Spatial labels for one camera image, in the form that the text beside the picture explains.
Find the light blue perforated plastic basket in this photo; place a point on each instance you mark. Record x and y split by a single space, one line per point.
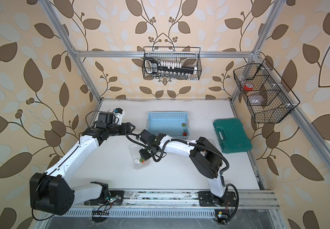
169 123

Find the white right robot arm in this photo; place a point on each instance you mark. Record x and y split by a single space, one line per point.
208 161

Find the clear clamshell container left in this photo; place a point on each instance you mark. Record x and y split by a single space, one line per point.
134 152

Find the red tape roll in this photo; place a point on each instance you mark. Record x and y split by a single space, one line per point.
248 87

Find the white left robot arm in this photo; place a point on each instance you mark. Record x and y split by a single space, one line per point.
51 191

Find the black socket set holder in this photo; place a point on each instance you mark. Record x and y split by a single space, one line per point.
153 66

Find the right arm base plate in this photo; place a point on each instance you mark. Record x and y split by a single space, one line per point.
207 199

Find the strawberries in basket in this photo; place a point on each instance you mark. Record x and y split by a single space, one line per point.
185 130

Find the black wire basket on wall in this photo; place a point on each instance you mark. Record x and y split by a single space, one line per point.
280 99
188 56

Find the green plastic tool case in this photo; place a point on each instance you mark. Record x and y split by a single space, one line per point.
231 136

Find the black wire basket on back wall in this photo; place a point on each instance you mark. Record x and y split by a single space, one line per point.
188 56

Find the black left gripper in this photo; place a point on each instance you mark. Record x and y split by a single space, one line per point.
125 128

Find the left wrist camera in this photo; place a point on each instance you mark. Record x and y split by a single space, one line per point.
118 116

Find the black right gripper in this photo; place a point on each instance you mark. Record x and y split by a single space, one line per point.
143 154

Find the clear lidded jar in basket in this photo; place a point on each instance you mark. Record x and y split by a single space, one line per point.
257 100

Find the black wire basket on right wall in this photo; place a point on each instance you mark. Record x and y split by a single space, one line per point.
280 99

